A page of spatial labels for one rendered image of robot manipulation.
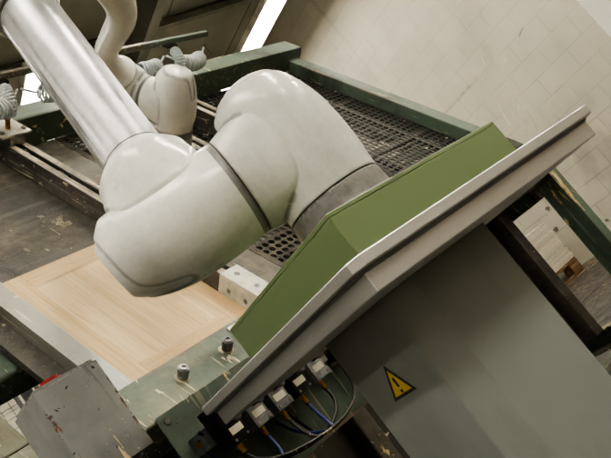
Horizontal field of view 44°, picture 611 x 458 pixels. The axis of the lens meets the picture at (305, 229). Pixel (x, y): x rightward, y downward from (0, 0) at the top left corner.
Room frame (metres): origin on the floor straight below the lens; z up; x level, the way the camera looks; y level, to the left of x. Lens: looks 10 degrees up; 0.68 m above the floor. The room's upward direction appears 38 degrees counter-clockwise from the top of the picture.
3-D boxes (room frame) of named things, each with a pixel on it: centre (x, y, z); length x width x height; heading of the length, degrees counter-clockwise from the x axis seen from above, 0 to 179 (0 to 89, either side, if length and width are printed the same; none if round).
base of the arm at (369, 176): (1.10, -0.08, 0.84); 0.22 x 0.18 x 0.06; 133
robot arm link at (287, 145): (1.09, -0.05, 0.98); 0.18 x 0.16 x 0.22; 98
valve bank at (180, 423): (1.58, 0.23, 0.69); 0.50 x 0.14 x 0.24; 136
